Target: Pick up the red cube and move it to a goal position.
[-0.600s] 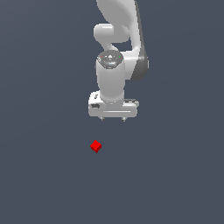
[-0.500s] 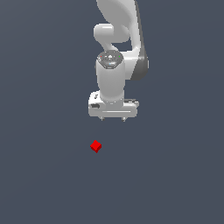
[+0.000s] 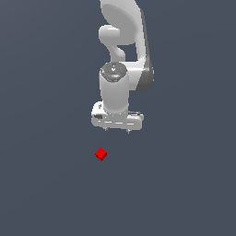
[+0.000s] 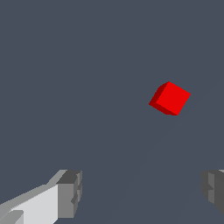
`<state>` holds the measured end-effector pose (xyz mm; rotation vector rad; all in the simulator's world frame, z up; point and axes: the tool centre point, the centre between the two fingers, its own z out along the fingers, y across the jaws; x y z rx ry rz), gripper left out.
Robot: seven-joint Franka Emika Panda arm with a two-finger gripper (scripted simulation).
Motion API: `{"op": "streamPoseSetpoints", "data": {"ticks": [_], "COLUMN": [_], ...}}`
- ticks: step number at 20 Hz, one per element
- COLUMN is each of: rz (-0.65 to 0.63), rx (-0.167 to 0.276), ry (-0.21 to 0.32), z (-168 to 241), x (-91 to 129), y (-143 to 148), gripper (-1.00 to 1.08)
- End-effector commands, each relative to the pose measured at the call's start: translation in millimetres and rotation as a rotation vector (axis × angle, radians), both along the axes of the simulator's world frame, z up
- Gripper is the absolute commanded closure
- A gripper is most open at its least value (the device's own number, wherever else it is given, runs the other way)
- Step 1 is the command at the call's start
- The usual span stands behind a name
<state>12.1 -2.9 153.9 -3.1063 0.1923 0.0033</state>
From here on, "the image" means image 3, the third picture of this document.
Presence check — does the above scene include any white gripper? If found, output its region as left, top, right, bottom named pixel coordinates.
left=90, top=100, right=145, bottom=135

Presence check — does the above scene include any small red cube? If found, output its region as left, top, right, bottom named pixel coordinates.
left=94, top=147, right=108, bottom=162

